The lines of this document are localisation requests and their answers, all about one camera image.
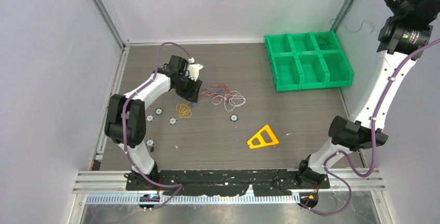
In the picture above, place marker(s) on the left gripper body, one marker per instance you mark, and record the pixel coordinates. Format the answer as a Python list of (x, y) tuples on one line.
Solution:
[(185, 83)]

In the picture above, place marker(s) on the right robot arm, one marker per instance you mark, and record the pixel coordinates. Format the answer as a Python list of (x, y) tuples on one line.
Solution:
[(402, 40)]

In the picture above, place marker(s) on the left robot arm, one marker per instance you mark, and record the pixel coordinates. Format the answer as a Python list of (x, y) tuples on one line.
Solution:
[(126, 123)]

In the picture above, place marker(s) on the poker chip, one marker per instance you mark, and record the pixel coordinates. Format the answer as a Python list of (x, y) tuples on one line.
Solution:
[(172, 121), (150, 143), (150, 118), (159, 111), (234, 118)]

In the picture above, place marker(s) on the poker chip upper left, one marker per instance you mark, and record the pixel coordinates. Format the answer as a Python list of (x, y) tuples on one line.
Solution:
[(159, 111)]

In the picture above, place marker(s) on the poker chip centre right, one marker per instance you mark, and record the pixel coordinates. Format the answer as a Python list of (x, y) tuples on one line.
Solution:
[(234, 118)]

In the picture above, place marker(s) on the poker chip lower left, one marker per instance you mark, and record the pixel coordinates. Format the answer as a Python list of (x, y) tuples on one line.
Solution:
[(150, 143)]

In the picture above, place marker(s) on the yellow triangular plastic part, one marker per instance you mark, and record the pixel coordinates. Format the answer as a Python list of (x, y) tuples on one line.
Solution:
[(265, 137)]

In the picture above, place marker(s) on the green compartment bin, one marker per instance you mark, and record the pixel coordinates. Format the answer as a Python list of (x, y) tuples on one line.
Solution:
[(307, 61)]

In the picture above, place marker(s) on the left controller board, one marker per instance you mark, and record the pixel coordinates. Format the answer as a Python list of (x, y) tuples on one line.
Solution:
[(150, 200)]

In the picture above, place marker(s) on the controller board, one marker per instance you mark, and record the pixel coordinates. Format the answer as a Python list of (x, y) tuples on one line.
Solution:
[(308, 200), (150, 200)]

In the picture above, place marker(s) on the right controller board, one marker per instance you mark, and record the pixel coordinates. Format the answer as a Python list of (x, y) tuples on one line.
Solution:
[(308, 200)]

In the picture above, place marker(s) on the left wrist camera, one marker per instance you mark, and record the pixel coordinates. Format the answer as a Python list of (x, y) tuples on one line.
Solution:
[(194, 69)]

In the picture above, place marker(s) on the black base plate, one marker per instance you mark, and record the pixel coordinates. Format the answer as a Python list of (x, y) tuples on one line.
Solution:
[(230, 183)]

